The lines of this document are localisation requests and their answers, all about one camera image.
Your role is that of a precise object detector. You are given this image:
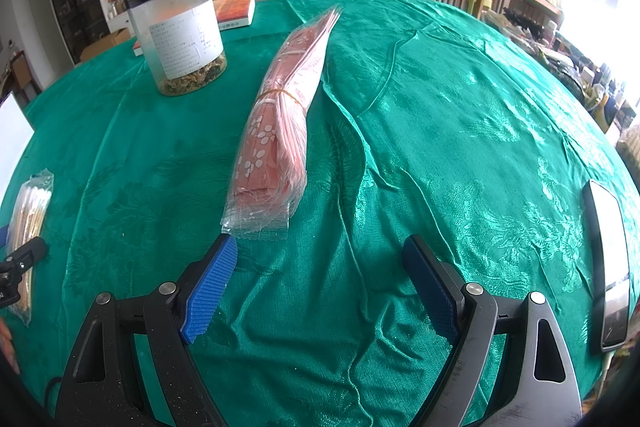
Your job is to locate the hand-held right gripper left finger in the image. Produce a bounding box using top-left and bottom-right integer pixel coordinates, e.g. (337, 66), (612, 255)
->
(54, 234), (239, 427)

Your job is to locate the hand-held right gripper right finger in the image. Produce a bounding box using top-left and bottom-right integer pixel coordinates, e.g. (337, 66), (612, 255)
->
(402, 234), (583, 427)

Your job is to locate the cotton swab pack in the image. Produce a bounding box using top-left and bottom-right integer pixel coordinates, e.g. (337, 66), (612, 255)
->
(5, 169), (55, 323)

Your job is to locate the white box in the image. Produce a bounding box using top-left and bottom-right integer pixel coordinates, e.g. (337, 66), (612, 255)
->
(0, 91), (35, 202)

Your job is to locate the pink face mask pack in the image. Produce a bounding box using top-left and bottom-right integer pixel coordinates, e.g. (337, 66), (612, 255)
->
(220, 4), (343, 242)

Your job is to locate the person's left hand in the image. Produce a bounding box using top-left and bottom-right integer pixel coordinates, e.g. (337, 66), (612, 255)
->
(0, 318), (21, 375)

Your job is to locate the black smartphone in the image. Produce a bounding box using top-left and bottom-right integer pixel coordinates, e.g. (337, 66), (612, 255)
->
(582, 179), (632, 354)

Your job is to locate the cardboard box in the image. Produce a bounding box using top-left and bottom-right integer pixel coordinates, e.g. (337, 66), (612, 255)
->
(80, 28), (133, 62)

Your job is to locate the clear bag of biscuits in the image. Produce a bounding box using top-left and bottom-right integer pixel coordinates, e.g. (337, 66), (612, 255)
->
(617, 124), (640, 168)

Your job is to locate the clear jar with black lid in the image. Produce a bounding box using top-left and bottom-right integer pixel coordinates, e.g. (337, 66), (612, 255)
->
(123, 0), (228, 98)

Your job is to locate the clutter of bottles and jars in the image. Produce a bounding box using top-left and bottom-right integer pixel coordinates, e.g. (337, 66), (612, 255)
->
(482, 7), (640, 132)

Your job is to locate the orange book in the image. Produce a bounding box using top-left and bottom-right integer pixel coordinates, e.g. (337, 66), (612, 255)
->
(131, 0), (257, 58)

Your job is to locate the black cable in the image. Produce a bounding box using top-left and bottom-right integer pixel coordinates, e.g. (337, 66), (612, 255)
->
(42, 374), (66, 403)

